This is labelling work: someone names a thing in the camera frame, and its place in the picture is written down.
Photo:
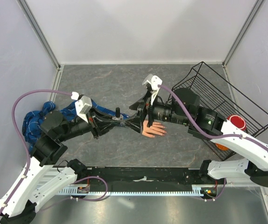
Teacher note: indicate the mannequin hand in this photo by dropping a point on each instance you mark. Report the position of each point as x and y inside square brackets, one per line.
[154, 130]

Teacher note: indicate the white slotted cable duct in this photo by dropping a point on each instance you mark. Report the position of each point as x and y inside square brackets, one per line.
[79, 191]

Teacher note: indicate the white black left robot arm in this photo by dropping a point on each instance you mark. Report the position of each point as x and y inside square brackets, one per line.
[24, 199]

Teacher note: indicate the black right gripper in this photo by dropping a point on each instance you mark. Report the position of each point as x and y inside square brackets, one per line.
[135, 122]

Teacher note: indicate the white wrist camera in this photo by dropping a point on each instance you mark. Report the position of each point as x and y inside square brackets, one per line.
[83, 104]
[153, 82]

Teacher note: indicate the black wire rack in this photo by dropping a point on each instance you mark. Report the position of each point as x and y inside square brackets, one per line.
[216, 92]

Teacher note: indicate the glitter nail polish bottle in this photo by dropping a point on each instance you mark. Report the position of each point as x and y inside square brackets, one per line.
[119, 121]

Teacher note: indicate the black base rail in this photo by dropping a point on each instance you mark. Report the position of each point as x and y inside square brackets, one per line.
[144, 178]

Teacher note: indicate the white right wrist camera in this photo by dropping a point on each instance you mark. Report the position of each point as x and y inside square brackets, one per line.
[153, 82]

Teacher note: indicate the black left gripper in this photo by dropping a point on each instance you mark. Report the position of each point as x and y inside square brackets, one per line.
[103, 127]

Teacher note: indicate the red mug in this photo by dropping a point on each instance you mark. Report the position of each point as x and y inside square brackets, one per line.
[238, 121]

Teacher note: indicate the orange cup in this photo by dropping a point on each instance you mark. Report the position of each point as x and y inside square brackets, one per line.
[221, 147]

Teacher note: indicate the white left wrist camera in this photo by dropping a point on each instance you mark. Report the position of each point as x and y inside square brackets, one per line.
[83, 104]

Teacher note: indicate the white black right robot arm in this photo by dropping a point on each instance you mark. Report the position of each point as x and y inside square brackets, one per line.
[204, 123]

